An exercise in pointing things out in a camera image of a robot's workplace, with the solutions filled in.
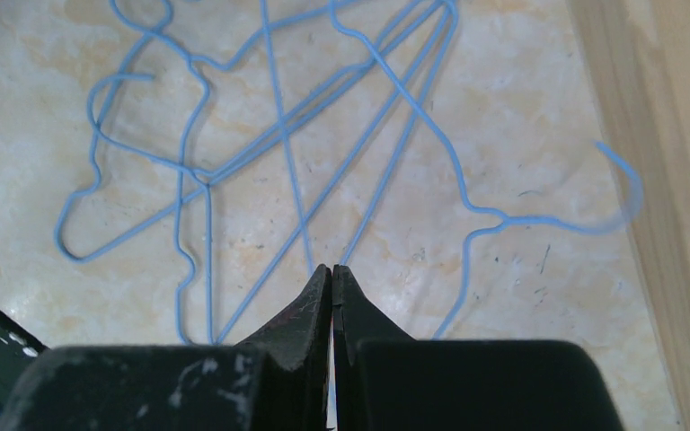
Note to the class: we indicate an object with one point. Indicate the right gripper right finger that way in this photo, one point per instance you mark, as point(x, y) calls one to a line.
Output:
point(370, 360)

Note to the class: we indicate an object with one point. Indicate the wooden hanger rack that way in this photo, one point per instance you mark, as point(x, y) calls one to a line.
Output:
point(638, 59)

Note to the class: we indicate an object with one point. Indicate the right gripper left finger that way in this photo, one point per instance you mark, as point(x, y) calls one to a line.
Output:
point(290, 391)

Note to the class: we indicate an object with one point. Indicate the blue wire hanger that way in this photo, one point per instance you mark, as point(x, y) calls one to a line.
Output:
point(413, 87)
point(95, 149)
point(157, 32)
point(628, 210)

